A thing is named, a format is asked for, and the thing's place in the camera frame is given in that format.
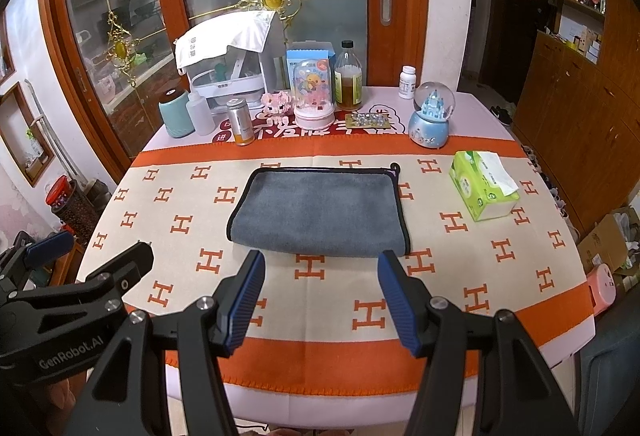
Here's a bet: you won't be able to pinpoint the grey blue chair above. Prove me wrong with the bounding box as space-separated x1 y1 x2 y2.
580 313 640 436

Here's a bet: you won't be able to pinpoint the pink printed table cover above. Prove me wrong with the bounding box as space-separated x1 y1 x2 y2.
75 84 597 423

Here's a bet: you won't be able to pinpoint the white cloth cover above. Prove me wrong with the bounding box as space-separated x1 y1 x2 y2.
175 10 277 69

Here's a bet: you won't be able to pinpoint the green tissue pack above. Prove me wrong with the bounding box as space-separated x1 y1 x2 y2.
448 151 521 223

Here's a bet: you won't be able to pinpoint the dark shoes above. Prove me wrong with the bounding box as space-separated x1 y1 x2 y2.
489 104 517 127

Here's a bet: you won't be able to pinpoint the pink pig block toy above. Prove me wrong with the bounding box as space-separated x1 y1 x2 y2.
262 90 293 115

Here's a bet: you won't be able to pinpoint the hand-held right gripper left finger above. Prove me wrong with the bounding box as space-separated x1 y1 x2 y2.
65 250 266 436

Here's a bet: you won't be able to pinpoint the duck dome music box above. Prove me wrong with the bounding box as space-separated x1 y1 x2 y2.
293 58 337 133

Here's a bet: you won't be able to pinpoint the teal cylindrical humidifier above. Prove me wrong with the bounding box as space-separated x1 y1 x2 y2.
158 88 196 139

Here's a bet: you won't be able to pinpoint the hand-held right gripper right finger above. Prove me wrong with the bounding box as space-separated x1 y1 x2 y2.
377 250 581 436

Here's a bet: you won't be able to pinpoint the orange patterned beige blanket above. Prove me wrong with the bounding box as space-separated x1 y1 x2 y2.
75 143 596 389

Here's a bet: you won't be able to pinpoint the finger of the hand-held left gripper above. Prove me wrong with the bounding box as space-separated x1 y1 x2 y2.
0 230 76 289
12 241 155 317

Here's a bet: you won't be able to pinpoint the orange metal can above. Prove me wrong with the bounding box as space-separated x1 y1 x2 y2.
226 98 254 147

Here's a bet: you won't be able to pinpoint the pink plastic stool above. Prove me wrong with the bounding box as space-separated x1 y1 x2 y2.
585 263 617 317

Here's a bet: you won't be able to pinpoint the white pill bottle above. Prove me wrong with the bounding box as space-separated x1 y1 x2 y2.
398 66 418 100

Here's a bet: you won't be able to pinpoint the wooden shelf cabinet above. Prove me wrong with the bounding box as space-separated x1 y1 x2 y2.
512 0 640 237

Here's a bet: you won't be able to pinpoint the red lidded jar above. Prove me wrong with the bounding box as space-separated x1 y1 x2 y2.
46 176 76 207

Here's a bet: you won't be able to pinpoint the wooden glass sliding door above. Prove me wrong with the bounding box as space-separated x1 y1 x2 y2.
42 0 432 174

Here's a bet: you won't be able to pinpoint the pill blister pack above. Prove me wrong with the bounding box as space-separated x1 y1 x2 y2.
345 112 392 133

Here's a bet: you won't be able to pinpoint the white plastic squeeze bottle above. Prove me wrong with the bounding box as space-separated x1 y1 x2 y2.
186 90 216 137

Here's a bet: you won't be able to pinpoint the blue cardboard box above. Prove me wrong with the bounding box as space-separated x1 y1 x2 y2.
286 42 337 104

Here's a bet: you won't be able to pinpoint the brown glass bottle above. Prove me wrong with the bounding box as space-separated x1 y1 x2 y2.
334 40 364 111

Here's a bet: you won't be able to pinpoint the white bottle steriliser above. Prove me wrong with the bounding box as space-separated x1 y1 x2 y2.
174 10 288 111

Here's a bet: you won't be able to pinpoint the blue castle snow globe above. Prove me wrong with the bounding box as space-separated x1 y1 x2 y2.
407 82 457 150

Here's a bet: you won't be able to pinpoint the grey towel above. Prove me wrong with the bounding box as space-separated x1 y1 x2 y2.
226 163 412 259

